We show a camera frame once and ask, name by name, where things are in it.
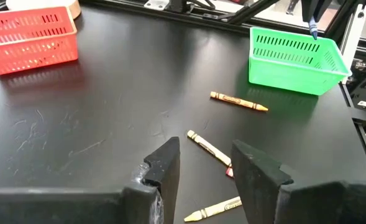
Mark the white shade wooden base lamp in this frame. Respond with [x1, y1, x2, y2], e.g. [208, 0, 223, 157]
[5, 0, 82, 20]

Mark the red plastic basket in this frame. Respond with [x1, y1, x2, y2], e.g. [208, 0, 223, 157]
[0, 6, 79, 76]

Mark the orange crayon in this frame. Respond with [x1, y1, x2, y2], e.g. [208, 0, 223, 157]
[209, 90, 269, 112]

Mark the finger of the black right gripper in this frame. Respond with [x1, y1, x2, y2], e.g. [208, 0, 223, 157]
[301, 0, 316, 23]
[314, 0, 333, 22]

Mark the green plastic basket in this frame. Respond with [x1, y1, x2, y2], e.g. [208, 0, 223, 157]
[248, 26, 353, 96]

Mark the blue crayon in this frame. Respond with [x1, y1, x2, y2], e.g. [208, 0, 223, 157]
[308, 15, 319, 40]

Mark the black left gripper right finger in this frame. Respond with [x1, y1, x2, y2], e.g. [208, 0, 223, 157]
[231, 139, 366, 224]

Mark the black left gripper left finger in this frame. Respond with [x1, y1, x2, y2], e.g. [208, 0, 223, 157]
[0, 136, 181, 224]

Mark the yellow crayon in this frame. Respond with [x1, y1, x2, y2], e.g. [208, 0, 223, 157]
[183, 195, 243, 223]
[186, 129, 233, 169]

